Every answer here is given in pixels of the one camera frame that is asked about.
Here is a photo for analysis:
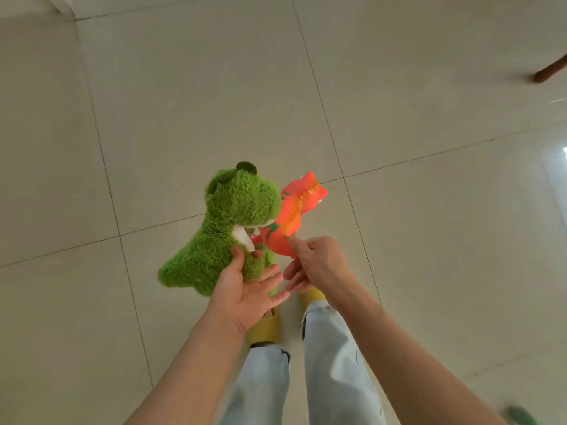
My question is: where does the person's right hand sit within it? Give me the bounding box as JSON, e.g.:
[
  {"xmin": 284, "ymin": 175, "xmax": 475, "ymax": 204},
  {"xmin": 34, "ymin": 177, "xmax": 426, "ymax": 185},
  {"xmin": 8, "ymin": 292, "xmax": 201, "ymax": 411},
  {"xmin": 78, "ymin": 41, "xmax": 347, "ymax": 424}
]
[{"xmin": 282, "ymin": 236, "xmax": 356, "ymax": 307}]

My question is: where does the person's left hand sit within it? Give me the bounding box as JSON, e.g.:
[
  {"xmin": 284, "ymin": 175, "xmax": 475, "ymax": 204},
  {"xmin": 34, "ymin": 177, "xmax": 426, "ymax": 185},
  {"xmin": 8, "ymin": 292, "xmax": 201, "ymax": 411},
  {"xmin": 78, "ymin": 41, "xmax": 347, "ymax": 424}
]
[{"xmin": 207, "ymin": 245, "xmax": 292, "ymax": 338}]

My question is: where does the orange plastic dinosaur toy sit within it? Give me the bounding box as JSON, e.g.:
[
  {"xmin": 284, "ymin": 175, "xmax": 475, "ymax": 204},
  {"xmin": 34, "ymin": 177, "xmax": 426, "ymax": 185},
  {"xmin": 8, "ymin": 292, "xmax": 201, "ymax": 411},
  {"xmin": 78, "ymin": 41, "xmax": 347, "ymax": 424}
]
[{"xmin": 250, "ymin": 171, "xmax": 330, "ymax": 260}]

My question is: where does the bright green plush dinosaur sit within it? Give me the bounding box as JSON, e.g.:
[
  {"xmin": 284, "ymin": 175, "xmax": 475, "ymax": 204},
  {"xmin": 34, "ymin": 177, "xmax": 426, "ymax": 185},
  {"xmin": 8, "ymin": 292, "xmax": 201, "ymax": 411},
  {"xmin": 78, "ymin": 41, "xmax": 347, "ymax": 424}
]
[{"xmin": 157, "ymin": 161, "xmax": 283, "ymax": 298}]

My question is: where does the person's left forearm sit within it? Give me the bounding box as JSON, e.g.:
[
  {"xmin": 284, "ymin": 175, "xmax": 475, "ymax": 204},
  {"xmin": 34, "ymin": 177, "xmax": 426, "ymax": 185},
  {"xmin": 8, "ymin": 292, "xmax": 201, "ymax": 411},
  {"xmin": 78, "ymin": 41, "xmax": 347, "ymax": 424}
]
[{"xmin": 126, "ymin": 313, "xmax": 249, "ymax": 425}]

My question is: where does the person's right forearm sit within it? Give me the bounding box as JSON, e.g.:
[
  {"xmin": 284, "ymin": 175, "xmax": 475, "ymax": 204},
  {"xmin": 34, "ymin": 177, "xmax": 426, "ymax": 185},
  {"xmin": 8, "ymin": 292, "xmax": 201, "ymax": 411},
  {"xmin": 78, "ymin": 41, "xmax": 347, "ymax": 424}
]
[{"xmin": 327, "ymin": 287, "xmax": 510, "ymax": 425}]

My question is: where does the person's left yellow slipper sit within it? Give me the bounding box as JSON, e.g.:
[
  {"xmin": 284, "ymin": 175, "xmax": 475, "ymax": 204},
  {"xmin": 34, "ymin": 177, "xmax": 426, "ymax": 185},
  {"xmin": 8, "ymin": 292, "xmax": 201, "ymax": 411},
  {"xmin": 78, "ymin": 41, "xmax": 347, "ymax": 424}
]
[{"xmin": 246, "ymin": 307, "xmax": 281, "ymax": 348}]

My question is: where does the person's left leg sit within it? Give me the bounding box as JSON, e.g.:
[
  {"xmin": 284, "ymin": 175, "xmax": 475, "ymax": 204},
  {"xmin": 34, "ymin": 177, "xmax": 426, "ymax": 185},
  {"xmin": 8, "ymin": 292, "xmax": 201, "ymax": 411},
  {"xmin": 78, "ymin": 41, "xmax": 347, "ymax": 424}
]
[{"xmin": 219, "ymin": 342, "xmax": 292, "ymax": 425}]

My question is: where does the teal green plastic stool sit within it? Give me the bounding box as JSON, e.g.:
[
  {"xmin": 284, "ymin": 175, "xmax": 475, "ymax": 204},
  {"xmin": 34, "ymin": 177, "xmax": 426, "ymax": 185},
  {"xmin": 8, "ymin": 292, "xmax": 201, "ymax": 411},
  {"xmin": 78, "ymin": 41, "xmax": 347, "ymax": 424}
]
[{"xmin": 500, "ymin": 406, "xmax": 539, "ymax": 425}]

